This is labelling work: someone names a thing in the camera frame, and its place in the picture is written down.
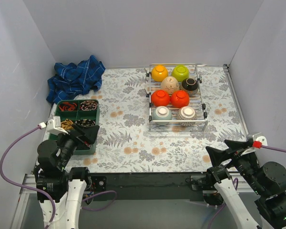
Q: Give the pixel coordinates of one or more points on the blue plaid cloth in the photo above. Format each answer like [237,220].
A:
[71,80]

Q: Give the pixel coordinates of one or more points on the black base bar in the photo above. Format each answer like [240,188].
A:
[153,185]

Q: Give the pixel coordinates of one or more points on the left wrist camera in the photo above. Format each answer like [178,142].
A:
[53,126]

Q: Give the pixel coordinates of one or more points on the metal dish rack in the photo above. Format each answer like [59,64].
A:
[200,121]

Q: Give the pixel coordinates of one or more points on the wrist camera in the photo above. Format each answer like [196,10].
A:
[53,126]
[255,141]

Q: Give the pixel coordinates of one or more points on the light teal bowl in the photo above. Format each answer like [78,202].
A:
[162,113]

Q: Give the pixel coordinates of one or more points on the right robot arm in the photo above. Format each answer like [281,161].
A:
[268,181]

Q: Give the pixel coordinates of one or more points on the yellow bowl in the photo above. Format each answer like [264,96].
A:
[159,73]

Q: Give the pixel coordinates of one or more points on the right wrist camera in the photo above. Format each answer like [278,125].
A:
[255,141]

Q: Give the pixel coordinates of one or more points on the brown floral pattern bowl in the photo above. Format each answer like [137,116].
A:
[186,113]

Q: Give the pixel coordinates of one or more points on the orange bowl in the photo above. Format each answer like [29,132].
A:
[160,98]
[180,99]

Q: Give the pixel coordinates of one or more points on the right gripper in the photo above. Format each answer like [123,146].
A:
[233,156]

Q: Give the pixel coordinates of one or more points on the black gold rimmed bowl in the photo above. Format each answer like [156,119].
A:
[190,86]

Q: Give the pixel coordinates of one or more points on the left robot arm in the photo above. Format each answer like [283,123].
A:
[60,192]

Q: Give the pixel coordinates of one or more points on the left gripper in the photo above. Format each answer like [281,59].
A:
[76,136]

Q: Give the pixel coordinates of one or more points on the lime green bowl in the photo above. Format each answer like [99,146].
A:
[180,72]

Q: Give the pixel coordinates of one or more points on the green compartment organizer tray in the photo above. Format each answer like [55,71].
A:
[84,113]

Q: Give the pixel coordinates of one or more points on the cream bird pattern bowl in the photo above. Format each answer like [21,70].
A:
[170,85]

